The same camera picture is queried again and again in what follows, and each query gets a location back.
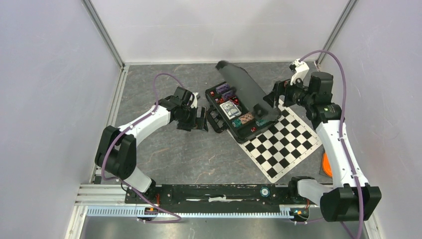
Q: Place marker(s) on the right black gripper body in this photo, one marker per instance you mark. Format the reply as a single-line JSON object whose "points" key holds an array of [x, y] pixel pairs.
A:
{"points": [[294, 94]]}

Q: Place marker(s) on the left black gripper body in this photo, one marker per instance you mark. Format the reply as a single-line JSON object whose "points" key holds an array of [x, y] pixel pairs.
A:
{"points": [[187, 119]]}

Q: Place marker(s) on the green blue chip stack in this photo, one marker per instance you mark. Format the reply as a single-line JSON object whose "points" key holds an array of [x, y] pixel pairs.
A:
{"points": [[261, 122]]}

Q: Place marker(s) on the pink chip stack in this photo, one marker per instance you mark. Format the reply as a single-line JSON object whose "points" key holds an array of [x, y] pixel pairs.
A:
{"points": [[246, 118]]}

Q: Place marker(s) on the black poker set case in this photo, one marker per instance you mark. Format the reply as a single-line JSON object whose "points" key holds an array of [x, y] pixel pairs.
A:
{"points": [[250, 95]]}

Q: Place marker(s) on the teal chip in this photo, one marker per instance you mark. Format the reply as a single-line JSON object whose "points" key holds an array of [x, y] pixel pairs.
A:
{"points": [[236, 123], [265, 192]]}

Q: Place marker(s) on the purple chip stack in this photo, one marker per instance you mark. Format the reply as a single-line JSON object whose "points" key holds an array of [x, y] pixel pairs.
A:
{"points": [[227, 95], [222, 88]]}

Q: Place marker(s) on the red triangular card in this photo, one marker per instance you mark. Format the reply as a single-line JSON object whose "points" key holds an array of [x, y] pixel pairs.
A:
{"points": [[234, 100]]}

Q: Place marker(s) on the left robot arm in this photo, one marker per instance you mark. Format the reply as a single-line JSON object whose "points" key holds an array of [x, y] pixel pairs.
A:
{"points": [[117, 150]]}

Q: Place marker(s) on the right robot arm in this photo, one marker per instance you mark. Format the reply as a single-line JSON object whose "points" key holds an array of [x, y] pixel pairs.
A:
{"points": [[351, 198]]}

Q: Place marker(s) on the blue card deck in case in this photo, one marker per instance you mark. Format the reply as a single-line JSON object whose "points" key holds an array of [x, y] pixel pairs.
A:
{"points": [[230, 109]]}

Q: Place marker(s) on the black white checkered board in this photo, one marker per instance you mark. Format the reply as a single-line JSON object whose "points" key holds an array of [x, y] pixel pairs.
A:
{"points": [[283, 146]]}

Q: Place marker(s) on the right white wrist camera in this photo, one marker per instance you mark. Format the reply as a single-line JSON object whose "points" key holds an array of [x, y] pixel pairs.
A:
{"points": [[299, 69]]}

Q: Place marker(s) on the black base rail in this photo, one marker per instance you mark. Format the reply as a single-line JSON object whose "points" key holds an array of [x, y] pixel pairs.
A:
{"points": [[218, 198]]}

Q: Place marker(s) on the teal chip on rail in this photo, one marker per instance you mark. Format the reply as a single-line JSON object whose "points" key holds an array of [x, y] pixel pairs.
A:
{"points": [[265, 192]]}

